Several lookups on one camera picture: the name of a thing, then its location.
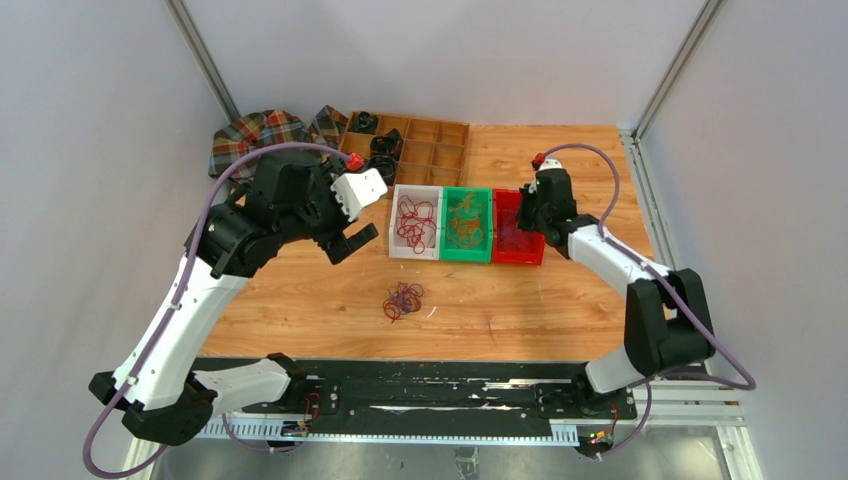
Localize green plastic bin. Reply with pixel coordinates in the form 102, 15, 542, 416
440, 186, 494, 264

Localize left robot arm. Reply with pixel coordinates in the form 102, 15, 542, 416
89, 147, 388, 446

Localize white slotted cable duct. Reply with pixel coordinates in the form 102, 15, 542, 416
195, 417, 581, 446

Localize aluminium frame post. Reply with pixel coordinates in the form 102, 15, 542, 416
164, 0, 241, 121
631, 0, 725, 143

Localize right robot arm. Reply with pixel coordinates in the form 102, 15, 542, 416
517, 166, 715, 417

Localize rolled dark cloth middle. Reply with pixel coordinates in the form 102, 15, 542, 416
370, 129, 404, 161

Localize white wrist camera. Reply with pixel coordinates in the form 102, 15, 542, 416
538, 156, 563, 172
330, 168, 388, 222

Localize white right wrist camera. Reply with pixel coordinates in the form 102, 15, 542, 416
538, 156, 563, 172

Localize red plastic bin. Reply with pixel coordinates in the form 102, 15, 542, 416
491, 189, 545, 266

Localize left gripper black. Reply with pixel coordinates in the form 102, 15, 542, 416
278, 157, 379, 262

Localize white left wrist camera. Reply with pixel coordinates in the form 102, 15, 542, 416
330, 168, 388, 222

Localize wooden compartment tray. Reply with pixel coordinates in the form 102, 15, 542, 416
340, 110, 470, 186

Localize plaid cloth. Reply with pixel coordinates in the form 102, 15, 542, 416
207, 105, 348, 179

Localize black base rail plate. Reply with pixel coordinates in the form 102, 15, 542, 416
242, 359, 637, 439

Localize white plastic bin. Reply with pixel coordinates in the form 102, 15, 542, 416
388, 184, 443, 261

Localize left aluminium frame post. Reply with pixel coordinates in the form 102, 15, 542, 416
164, 0, 241, 121

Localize rolled dark floral cloth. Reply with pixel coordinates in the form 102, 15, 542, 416
366, 154, 398, 187

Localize right aluminium frame post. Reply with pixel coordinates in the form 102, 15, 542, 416
631, 0, 725, 143

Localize rolled dark cloth top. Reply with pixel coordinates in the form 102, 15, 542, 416
349, 111, 380, 135

